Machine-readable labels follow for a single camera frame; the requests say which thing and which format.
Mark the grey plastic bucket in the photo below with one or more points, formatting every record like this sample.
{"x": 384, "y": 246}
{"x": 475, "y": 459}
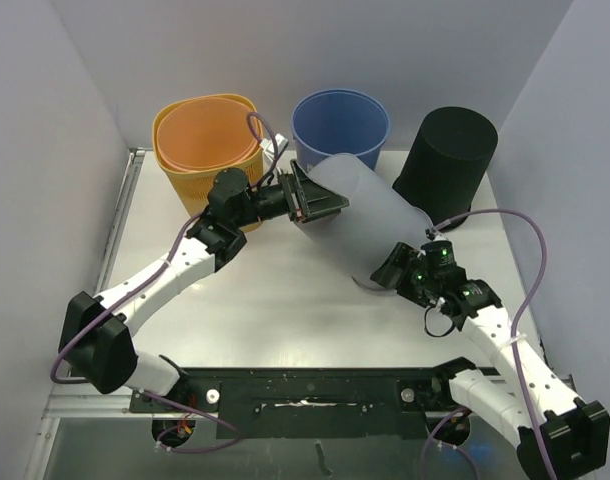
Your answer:
{"x": 362, "y": 236}

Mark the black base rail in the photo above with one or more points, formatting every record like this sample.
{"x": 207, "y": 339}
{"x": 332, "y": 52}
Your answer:
{"x": 317, "y": 403}

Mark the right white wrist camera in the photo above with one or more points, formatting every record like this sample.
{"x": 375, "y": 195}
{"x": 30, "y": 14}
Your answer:
{"x": 435, "y": 233}

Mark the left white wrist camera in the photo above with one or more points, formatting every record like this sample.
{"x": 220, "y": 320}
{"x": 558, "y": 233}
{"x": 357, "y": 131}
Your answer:
{"x": 270, "y": 147}

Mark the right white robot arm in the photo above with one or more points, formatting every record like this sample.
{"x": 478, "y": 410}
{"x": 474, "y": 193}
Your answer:
{"x": 552, "y": 429}

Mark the blue plastic bucket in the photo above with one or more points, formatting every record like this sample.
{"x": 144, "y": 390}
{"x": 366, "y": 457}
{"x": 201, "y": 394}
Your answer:
{"x": 336, "y": 121}

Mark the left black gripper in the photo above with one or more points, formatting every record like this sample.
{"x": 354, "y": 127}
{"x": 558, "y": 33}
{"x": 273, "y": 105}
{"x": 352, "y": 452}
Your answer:
{"x": 313, "y": 200}

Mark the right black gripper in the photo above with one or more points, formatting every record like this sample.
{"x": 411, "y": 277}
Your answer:
{"x": 405, "y": 270}

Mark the orange bucket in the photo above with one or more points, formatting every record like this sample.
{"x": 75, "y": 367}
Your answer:
{"x": 204, "y": 134}

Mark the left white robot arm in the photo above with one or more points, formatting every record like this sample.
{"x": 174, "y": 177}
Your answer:
{"x": 96, "y": 344}

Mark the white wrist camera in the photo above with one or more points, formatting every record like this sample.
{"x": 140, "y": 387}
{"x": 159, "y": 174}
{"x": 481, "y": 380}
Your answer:
{"x": 435, "y": 233}
{"x": 270, "y": 147}

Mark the yellow slotted basket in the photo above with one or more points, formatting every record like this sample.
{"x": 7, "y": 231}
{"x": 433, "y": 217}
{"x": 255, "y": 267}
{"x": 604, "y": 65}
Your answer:
{"x": 193, "y": 187}

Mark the black ribbed bucket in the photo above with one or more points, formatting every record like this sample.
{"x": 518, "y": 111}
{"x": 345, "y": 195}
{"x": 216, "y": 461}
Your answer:
{"x": 447, "y": 161}

